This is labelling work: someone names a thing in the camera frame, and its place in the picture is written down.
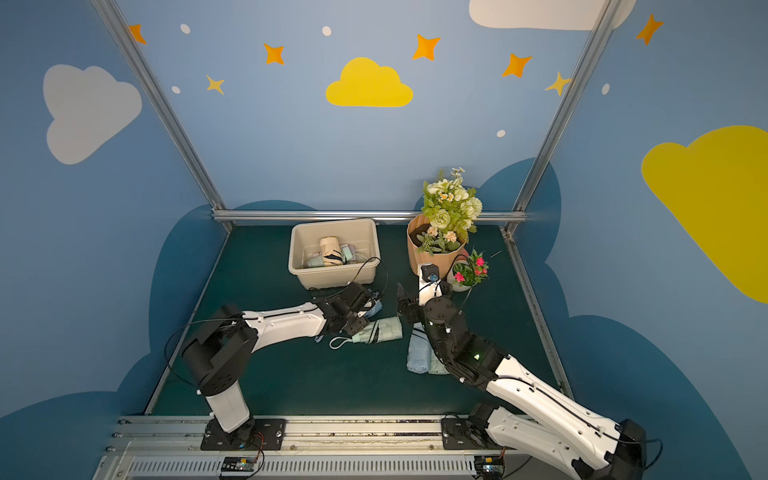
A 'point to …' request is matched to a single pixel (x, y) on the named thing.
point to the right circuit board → (489, 466)
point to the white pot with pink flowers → (465, 273)
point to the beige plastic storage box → (361, 236)
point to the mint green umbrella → (318, 260)
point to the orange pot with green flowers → (450, 214)
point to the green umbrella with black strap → (375, 332)
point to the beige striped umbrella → (331, 251)
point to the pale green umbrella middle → (436, 366)
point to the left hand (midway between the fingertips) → (355, 304)
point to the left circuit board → (238, 466)
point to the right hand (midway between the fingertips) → (421, 280)
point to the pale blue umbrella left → (419, 350)
